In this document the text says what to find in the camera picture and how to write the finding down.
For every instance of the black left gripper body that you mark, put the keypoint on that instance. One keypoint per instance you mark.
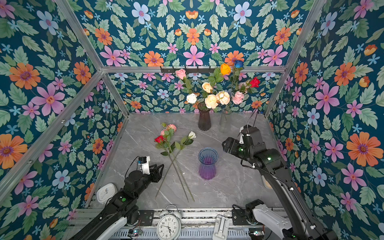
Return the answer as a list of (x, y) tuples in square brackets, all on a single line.
[(154, 177)]

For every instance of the black hook rail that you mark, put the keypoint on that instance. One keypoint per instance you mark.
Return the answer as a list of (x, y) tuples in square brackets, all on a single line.
[(197, 69)]

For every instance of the beige cloth roll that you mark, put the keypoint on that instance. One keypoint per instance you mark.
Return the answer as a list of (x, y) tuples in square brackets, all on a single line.
[(266, 183)]

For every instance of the pink rose stem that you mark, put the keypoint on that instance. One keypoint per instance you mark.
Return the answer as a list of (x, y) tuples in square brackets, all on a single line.
[(182, 75)]

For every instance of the yellow rose stem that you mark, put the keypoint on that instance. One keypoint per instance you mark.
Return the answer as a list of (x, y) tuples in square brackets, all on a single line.
[(217, 78)]

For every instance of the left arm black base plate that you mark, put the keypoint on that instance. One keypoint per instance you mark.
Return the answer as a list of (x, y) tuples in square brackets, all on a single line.
[(146, 218)]

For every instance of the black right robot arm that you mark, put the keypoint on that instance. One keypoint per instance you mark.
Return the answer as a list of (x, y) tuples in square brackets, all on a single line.
[(301, 223)]

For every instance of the white plastic clip bracket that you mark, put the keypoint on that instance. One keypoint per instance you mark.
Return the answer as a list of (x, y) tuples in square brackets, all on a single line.
[(221, 228)]

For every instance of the clear glass cup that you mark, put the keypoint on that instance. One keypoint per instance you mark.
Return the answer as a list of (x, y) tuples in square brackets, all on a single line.
[(225, 121)]

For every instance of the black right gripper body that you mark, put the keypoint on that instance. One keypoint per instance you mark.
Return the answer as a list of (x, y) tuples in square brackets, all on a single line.
[(236, 148)]

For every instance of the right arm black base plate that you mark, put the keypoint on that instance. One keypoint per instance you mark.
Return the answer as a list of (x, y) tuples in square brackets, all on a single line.
[(240, 218)]

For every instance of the white twin-bell alarm clock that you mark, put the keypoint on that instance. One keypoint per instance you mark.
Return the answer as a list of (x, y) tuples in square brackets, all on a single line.
[(169, 226)]

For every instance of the pink double carnation stem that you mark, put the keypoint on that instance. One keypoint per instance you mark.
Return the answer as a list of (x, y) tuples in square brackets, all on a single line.
[(237, 94)]

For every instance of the red rose stem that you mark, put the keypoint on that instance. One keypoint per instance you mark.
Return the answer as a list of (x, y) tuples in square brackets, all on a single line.
[(255, 83), (172, 150)]

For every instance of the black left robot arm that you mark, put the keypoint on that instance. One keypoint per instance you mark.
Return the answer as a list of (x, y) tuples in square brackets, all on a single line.
[(122, 209)]

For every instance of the purple ribbed glass vase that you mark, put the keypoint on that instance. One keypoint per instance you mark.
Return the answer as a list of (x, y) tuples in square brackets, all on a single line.
[(208, 158)]

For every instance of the cream double-bloom flower stem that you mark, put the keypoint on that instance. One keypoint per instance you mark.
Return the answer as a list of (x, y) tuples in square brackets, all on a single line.
[(213, 101)]

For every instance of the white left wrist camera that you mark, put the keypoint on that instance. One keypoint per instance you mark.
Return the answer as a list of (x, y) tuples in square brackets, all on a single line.
[(144, 164)]

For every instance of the dark pink ribbed glass vase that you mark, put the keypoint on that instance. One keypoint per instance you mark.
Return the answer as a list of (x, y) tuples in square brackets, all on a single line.
[(204, 123)]

